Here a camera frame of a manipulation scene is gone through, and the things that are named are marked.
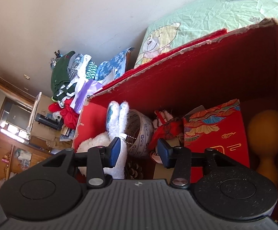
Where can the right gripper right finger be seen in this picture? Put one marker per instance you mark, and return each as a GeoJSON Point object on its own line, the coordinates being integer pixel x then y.
{"type": "Point", "coordinates": [181, 160]}

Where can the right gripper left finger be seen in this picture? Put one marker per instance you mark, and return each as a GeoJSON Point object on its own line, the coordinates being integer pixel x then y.
{"type": "Point", "coordinates": [95, 160]}

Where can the white plush rabbit plaid ears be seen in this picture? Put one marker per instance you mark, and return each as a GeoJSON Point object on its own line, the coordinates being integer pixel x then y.
{"type": "Point", "coordinates": [116, 120]}

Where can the roll of printed tape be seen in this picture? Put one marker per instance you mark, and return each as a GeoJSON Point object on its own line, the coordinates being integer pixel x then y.
{"type": "Point", "coordinates": [139, 131]}

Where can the red plush toy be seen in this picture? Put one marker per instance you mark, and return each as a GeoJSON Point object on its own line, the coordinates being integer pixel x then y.
{"type": "Point", "coordinates": [67, 113]}

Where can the red gift bag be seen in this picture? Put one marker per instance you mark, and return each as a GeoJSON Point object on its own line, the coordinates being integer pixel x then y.
{"type": "Point", "coordinates": [220, 128]}

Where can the black cylindrical device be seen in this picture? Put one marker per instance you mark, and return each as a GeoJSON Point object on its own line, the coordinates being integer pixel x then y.
{"type": "Point", "coordinates": [57, 125]}

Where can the pile of folded clothes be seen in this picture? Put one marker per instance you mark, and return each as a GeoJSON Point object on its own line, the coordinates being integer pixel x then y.
{"type": "Point", "coordinates": [69, 74]}

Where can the wooden cabinet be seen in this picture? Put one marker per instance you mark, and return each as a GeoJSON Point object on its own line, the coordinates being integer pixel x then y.
{"type": "Point", "coordinates": [9, 163]}

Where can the red cardboard box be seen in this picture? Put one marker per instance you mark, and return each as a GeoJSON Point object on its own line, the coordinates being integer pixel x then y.
{"type": "Point", "coordinates": [241, 64]}

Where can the green yellow cartoon bedsheet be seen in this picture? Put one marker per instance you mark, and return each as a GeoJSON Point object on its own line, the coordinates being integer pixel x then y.
{"type": "Point", "coordinates": [198, 19]}

